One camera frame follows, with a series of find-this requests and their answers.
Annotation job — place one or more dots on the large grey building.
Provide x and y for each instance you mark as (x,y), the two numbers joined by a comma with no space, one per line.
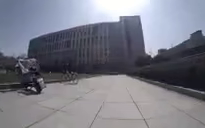
(96,43)

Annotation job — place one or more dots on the bicycle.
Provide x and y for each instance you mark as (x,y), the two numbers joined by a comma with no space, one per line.
(70,77)

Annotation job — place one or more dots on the person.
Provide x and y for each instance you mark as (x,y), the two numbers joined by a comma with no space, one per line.
(67,69)

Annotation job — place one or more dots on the grey paved plaza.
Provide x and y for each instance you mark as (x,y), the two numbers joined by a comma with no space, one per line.
(116,100)

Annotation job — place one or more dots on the covered parked scooter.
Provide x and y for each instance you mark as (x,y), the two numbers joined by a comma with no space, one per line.
(31,78)

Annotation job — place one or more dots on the dark hedge slope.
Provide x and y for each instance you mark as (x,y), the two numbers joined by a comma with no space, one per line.
(180,71)

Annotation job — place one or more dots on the grey kerb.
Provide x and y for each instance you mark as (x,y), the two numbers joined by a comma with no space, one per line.
(176,89)

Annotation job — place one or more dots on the dark building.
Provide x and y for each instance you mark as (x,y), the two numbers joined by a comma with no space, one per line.
(190,45)

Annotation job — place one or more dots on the grass strip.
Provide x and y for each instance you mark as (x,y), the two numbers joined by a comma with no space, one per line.
(6,76)

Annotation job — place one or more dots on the dark kerb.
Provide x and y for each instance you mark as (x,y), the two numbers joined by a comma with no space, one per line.
(6,86)

